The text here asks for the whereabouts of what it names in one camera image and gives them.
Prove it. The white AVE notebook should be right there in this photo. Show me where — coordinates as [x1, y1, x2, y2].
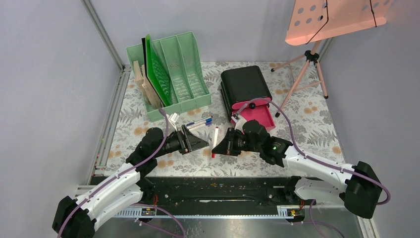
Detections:
[142, 34, 165, 106]

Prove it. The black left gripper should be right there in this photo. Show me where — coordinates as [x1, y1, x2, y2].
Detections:
[154, 124, 209, 158]

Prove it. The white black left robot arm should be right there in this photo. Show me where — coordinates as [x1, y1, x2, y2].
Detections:
[52, 109, 208, 238]

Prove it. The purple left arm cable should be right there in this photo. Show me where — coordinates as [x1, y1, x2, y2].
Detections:
[56, 108, 186, 238]

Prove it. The green 104-storey treehouse book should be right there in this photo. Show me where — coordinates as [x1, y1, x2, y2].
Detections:
[133, 60, 150, 103]

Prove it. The pink music stand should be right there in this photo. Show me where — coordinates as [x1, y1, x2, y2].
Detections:
[271, 0, 392, 108]

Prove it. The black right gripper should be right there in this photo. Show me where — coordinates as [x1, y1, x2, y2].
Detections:
[213, 127, 262, 156]

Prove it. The red capped marker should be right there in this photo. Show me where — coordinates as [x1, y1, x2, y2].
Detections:
[211, 126, 219, 159]

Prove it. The purple 52-storey treehouse book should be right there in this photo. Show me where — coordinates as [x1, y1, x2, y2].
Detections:
[142, 64, 163, 109]

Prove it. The white marker pen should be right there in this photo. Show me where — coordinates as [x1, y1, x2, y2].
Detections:
[188, 121, 212, 130]

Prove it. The blue capped marker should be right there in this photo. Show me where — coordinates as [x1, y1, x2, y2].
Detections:
[186, 117, 212, 128]

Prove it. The green transparent plastic folder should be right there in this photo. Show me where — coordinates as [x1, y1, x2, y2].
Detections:
[151, 40, 172, 107]

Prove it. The mint green file organizer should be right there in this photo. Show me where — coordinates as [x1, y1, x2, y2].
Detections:
[126, 32, 211, 114]

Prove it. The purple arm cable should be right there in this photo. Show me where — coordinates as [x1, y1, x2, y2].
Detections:
[56, 108, 186, 238]
[231, 98, 392, 238]

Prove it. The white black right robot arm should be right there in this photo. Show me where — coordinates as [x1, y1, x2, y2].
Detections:
[212, 120, 385, 219]

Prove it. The floral table mat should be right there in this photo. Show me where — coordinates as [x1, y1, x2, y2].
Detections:
[105, 61, 344, 177]

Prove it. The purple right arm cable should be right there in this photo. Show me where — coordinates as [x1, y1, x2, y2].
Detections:
[231, 98, 392, 238]

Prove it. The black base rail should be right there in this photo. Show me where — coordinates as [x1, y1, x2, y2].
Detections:
[75, 176, 329, 220]

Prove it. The black pink drawer unit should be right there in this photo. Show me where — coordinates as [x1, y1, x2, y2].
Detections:
[220, 65, 275, 131]

